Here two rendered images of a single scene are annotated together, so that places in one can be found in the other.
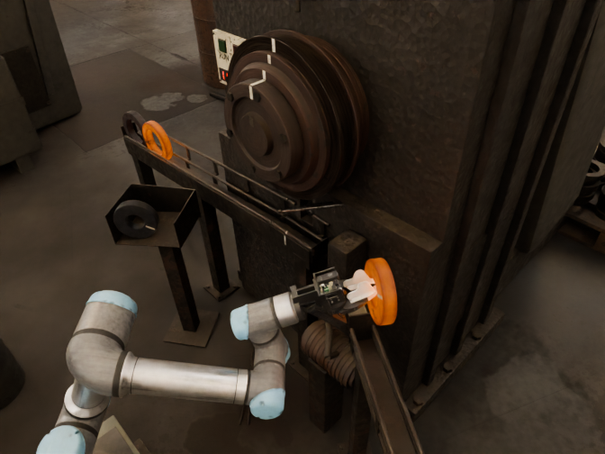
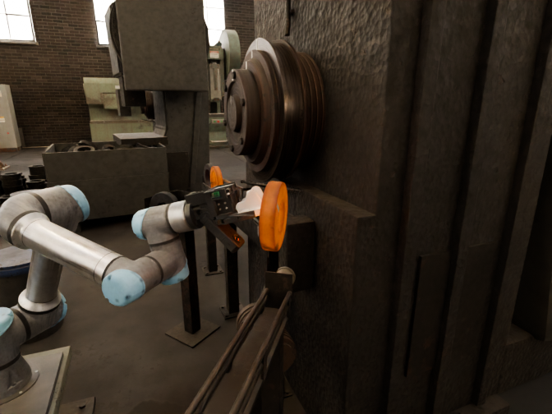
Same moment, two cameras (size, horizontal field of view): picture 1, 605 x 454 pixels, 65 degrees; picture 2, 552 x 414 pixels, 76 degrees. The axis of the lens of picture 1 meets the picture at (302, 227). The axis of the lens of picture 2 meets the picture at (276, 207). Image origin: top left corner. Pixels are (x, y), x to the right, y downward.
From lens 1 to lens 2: 0.75 m
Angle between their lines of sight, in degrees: 30
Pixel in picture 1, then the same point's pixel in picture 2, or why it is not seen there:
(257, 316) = (154, 211)
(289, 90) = (255, 67)
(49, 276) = not seen: hidden behind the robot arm
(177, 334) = (178, 332)
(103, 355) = (20, 204)
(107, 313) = (54, 190)
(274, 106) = (241, 76)
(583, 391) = not seen: outside the picture
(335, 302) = (223, 210)
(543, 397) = not seen: outside the picture
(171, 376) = (55, 235)
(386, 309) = (262, 215)
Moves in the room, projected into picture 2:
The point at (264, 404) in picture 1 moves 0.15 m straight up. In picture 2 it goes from (110, 278) to (100, 208)
